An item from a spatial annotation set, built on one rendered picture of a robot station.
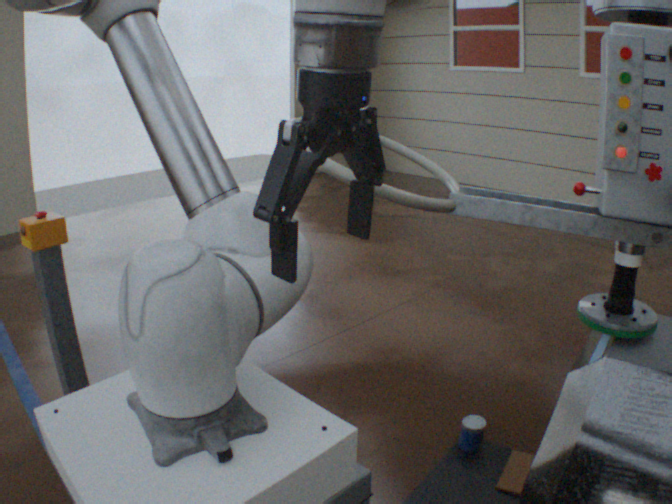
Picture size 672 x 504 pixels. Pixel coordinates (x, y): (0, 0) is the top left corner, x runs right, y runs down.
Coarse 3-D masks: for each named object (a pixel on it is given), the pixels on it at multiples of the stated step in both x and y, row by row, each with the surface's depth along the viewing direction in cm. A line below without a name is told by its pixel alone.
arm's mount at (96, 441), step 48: (96, 384) 78; (240, 384) 81; (48, 432) 65; (96, 432) 67; (144, 432) 68; (288, 432) 70; (336, 432) 70; (96, 480) 57; (144, 480) 58; (192, 480) 59; (240, 480) 60; (288, 480) 62; (336, 480) 70
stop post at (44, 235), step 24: (48, 216) 128; (24, 240) 125; (48, 240) 124; (48, 264) 127; (48, 288) 128; (48, 312) 130; (72, 312) 136; (48, 336) 137; (72, 336) 137; (72, 360) 138; (72, 384) 139
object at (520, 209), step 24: (480, 192) 121; (504, 192) 118; (480, 216) 112; (504, 216) 109; (528, 216) 107; (552, 216) 104; (576, 216) 102; (600, 216) 100; (624, 240) 98; (648, 240) 96
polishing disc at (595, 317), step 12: (588, 300) 114; (600, 300) 114; (636, 300) 113; (576, 312) 113; (588, 312) 107; (600, 312) 107; (612, 312) 106; (624, 312) 104; (636, 312) 106; (648, 312) 105; (588, 324) 106; (600, 324) 103; (612, 324) 101; (624, 324) 100; (636, 324) 100; (648, 324) 99; (624, 336) 99; (636, 336) 98
